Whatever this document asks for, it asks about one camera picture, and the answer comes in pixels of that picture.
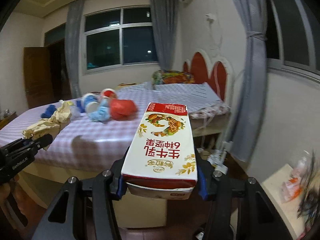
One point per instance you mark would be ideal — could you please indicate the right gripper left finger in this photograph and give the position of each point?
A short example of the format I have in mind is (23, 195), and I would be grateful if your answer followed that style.
(65, 217)

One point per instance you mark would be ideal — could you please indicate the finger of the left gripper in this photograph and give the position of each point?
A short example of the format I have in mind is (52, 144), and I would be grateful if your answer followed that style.
(43, 141)

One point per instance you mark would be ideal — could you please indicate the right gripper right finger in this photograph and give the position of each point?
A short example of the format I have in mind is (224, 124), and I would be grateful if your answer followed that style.
(240, 208)

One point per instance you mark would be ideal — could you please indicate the red white milk carton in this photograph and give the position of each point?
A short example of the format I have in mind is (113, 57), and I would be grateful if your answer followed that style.
(160, 162)

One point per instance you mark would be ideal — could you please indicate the blue white paper cup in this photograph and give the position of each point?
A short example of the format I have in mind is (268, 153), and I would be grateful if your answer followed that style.
(90, 102)

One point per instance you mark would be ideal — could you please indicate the red plastic bag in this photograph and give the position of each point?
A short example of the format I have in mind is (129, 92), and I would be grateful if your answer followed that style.
(122, 109)

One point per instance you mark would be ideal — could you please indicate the beige crumpled cloth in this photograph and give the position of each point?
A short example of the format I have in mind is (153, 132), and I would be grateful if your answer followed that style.
(53, 126)

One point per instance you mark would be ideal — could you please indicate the dark blue cloth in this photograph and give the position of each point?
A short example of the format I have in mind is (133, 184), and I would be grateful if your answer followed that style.
(48, 112)

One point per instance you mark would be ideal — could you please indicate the clutter on nightstand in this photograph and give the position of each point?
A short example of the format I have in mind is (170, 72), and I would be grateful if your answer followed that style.
(292, 188)

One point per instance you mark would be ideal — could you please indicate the brown wooden door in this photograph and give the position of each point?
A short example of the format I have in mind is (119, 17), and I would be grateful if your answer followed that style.
(37, 77)

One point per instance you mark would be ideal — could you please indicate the blue face mask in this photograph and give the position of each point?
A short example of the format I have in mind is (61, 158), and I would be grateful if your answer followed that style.
(102, 114)

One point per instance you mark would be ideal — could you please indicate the white power strip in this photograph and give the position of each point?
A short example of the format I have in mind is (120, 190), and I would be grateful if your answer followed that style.
(217, 159)

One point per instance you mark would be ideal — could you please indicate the red paper cup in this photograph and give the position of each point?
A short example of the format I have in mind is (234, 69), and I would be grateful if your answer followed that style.
(108, 93)

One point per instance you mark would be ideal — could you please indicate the grey curtain near side window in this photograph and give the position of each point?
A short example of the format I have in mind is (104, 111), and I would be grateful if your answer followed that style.
(249, 117)

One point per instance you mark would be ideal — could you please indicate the colourful pillow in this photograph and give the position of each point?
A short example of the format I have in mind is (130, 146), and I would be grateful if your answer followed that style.
(166, 77)

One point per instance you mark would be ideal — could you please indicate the black grid white blanket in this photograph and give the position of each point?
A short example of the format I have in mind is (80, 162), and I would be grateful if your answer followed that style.
(194, 96)

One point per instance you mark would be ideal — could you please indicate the grey curtain left of window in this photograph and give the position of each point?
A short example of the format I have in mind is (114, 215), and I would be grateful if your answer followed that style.
(72, 36)

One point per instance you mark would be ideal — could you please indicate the grey curtain of window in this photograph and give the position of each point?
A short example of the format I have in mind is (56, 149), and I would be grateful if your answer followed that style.
(164, 22)
(72, 36)

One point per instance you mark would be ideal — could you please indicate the red white headboard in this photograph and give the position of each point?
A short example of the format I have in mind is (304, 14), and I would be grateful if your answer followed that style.
(217, 72)

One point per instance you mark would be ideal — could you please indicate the grey curtain right of window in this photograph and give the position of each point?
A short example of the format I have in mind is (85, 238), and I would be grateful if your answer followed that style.
(164, 22)

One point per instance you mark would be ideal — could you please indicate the side window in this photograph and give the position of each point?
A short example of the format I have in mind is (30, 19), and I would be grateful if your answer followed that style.
(292, 36)

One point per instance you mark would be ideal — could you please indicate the cream bed frame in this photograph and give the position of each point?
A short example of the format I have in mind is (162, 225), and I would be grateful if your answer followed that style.
(161, 162)

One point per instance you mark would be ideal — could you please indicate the window with white frame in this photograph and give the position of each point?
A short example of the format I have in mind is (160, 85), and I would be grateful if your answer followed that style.
(118, 38)

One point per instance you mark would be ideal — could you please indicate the white wall socket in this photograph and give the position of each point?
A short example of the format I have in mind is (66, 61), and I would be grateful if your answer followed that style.
(211, 18)

